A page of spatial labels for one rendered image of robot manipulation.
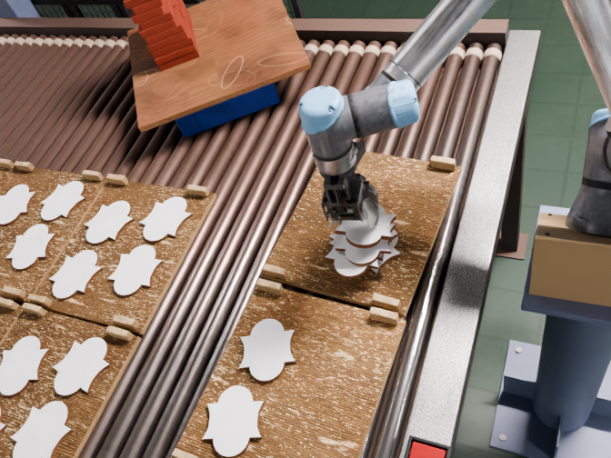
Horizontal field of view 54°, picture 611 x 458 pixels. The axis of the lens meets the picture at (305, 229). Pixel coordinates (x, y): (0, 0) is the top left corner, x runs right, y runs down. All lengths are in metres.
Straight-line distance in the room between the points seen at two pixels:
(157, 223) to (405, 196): 0.63
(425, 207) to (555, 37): 2.04
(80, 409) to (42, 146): 0.96
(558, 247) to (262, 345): 0.61
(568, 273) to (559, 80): 1.92
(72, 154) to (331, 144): 1.13
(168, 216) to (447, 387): 0.81
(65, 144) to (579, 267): 1.53
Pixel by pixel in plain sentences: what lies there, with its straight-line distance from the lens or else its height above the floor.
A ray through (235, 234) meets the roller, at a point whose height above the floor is 0.92.
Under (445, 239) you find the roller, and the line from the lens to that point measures 1.36.
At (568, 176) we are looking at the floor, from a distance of 2.67.
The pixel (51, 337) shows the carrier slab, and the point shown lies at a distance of 1.55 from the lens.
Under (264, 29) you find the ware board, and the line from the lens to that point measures 1.85.
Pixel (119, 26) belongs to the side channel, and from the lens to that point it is 2.36.
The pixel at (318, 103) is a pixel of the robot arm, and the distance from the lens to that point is 0.98.
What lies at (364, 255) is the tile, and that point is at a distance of 1.25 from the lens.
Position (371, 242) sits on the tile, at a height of 1.05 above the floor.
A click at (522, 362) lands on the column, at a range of 2.21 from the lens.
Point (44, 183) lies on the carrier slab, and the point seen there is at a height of 0.94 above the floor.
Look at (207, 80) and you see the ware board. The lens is 1.75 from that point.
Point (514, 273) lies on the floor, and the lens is 2.38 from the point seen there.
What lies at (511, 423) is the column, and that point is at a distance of 2.13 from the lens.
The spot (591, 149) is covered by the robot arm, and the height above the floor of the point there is 1.13.
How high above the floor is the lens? 2.03
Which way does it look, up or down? 51 degrees down
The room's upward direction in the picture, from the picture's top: 23 degrees counter-clockwise
